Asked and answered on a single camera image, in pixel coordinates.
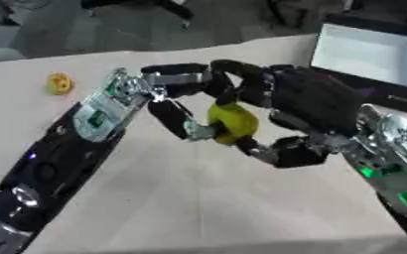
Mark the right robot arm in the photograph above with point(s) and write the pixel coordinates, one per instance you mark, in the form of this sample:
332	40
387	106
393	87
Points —
395	155

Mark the black box with white inside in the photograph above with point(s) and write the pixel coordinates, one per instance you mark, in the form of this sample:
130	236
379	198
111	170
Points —
366	54

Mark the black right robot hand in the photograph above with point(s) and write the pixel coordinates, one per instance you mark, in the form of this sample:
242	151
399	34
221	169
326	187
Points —
314	96

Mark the black office chair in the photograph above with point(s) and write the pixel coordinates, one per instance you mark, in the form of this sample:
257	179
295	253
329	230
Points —
155	6

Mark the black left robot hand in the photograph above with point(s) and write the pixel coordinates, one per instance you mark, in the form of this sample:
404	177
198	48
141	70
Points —
169	114

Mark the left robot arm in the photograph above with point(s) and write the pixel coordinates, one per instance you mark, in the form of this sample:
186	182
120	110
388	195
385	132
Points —
68	149

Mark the yellow-green toy fruit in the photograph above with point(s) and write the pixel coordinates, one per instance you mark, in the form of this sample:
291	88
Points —
235	120

